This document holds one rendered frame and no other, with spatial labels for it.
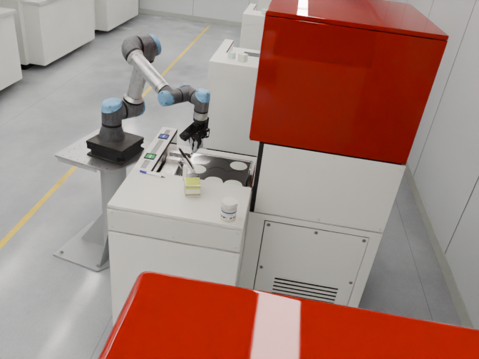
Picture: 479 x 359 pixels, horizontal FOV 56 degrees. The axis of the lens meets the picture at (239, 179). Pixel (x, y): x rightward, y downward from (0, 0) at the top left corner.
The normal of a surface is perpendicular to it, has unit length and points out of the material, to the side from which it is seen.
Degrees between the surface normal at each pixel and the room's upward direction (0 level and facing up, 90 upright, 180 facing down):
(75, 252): 0
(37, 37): 90
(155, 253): 90
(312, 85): 90
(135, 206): 0
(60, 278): 0
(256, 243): 90
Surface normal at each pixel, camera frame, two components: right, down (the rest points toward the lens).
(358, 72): -0.13, 0.50
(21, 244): 0.11, -0.85
